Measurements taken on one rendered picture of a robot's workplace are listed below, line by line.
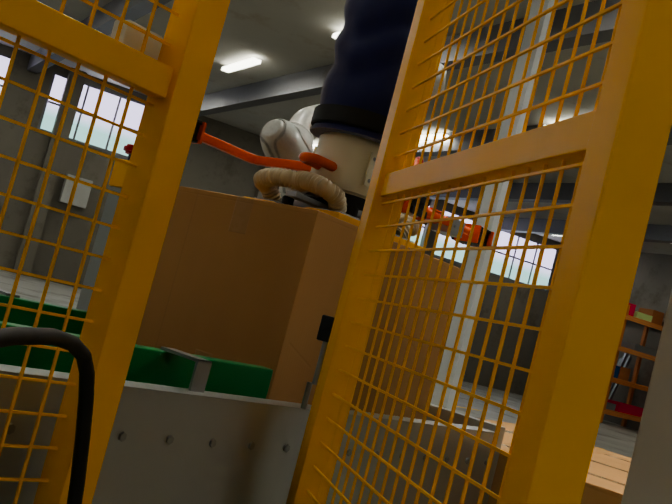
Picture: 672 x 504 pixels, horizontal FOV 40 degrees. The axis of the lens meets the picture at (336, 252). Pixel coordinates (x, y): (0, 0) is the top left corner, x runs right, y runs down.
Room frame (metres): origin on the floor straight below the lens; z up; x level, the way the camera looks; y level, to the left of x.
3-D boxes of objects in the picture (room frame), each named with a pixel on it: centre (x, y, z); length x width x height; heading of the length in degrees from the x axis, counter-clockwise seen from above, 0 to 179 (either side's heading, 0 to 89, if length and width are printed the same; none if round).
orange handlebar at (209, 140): (2.33, -0.01, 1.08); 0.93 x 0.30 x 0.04; 141
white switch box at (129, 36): (1.14, 0.31, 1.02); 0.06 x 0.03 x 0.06; 141
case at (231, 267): (2.12, 0.03, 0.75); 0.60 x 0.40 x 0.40; 142
